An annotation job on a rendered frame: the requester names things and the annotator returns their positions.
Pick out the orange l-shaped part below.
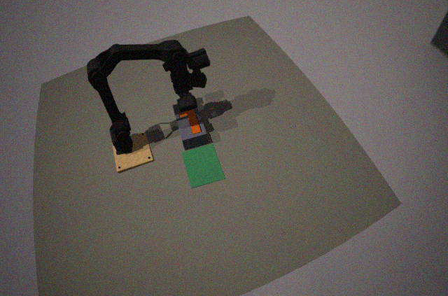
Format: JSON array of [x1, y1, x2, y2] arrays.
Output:
[[179, 109, 201, 134]]

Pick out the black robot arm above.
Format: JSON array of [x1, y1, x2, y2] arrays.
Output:
[[87, 39, 211, 155]]

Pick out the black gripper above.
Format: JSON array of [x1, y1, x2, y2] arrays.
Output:
[[170, 74, 197, 112]]

